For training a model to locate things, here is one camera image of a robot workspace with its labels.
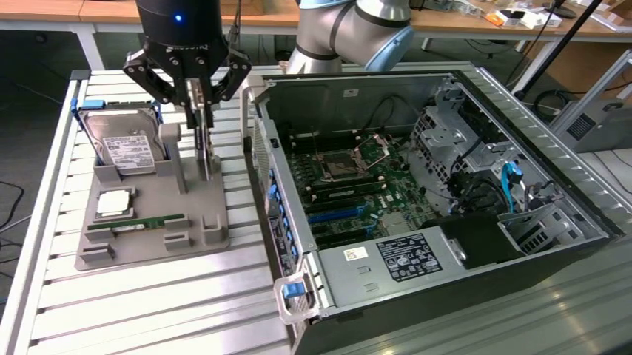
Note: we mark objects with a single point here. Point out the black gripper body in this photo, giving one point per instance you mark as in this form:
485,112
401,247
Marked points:
182,37

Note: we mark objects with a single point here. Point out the graphics card with metal bracket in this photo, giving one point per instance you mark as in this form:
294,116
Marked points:
205,155

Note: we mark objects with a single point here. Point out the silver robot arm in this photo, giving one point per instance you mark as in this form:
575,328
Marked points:
321,37

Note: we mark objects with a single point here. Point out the hard disk in blue carrier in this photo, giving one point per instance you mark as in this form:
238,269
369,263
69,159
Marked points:
123,140

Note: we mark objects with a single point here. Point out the thin locking lever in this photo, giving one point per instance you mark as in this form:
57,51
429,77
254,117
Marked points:
317,140

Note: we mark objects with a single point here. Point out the CPU socket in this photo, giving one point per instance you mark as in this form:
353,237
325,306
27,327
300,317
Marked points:
341,166

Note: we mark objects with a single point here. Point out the metal socket cover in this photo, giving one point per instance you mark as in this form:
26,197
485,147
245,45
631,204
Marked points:
377,137

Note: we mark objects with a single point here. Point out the silver CPU chip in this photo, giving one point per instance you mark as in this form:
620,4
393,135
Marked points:
113,203

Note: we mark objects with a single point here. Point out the green RAM stick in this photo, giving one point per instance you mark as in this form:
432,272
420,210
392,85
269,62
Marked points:
143,223

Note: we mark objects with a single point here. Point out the black RAM stick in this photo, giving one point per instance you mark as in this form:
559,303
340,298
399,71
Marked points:
345,192

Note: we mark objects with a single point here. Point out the blue expansion slot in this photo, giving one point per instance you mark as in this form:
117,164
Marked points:
336,216

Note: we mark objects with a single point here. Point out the green motherboard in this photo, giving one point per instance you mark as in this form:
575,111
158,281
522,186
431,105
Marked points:
395,185

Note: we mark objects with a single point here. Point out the metal disk bay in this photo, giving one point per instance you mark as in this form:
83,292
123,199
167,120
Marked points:
543,229
440,137

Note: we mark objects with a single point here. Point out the grey parts rack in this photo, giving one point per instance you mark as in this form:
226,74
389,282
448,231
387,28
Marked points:
149,251

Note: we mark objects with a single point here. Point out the silver chipset heatsink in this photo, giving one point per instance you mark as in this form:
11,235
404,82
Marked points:
397,225

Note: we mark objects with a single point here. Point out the white box black top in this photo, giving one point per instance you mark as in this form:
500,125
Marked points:
508,20

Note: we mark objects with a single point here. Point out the grey power supply unit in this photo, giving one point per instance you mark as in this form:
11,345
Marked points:
356,281

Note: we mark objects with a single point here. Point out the white flat box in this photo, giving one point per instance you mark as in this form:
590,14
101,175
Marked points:
543,23

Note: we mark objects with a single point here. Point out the black plastic shroud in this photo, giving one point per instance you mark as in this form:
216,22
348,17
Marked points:
473,240

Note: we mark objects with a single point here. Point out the black round device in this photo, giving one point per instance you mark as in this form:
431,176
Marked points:
560,9

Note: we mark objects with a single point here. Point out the black tripod pole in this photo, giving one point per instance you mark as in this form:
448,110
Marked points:
570,37

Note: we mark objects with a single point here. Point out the grey computer tower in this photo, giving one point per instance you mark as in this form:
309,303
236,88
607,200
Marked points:
607,125

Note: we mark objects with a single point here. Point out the open black PC case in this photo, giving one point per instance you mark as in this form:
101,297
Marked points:
444,314

